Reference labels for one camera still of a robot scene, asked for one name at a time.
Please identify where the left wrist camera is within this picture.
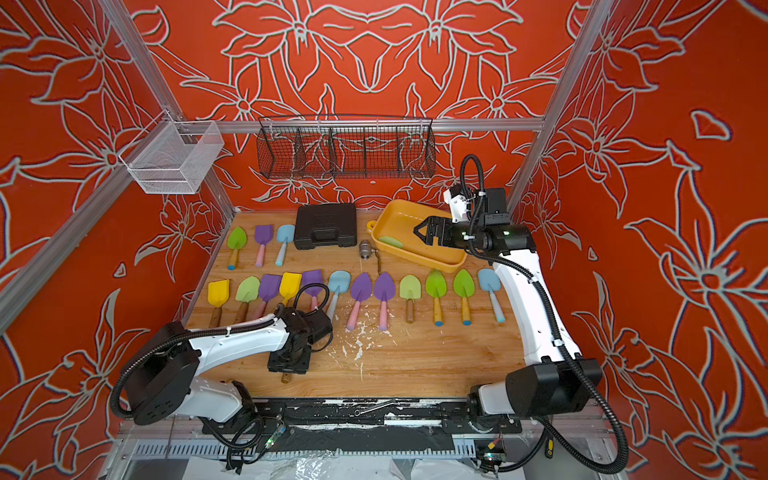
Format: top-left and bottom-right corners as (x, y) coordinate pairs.
(299, 308), (334, 352)

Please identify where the yellow square shovel yellow handle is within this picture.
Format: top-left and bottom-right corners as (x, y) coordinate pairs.
(278, 272), (302, 306)

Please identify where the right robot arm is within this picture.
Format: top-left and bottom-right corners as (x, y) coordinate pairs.
(413, 154), (629, 475)

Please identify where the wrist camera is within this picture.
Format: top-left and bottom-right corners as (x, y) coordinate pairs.
(299, 308), (334, 352)
(443, 184), (476, 223)

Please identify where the purple square shovel pink handle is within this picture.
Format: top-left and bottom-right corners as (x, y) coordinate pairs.
(301, 269), (324, 310)

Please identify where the yellow plastic storage box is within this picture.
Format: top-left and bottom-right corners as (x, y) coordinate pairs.
(368, 199), (467, 274)

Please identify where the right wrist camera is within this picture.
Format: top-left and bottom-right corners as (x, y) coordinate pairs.
(443, 184), (476, 223)

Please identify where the light green shovel wooden handle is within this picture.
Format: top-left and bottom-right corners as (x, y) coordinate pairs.
(399, 275), (421, 324)

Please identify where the black plastic tool case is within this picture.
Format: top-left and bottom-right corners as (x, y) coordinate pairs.
(293, 203), (358, 250)

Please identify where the black wire wall basket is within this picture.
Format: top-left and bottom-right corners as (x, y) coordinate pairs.
(256, 116), (437, 180)

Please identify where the yellow shovel wooden handle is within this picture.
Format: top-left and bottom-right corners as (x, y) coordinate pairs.
(207, 279), (230, 328)

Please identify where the green shovel yellow handle box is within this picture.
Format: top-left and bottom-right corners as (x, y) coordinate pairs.
(227, 227), (248, 271)

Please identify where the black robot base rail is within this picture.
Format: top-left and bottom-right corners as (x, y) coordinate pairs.
(203, 395), (523, 436)

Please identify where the clear plastic wall bin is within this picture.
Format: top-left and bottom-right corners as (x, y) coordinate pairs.
(122, 121), (224, 195)

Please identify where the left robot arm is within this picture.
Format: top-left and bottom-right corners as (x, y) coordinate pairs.
(109, 282), (333, 425)

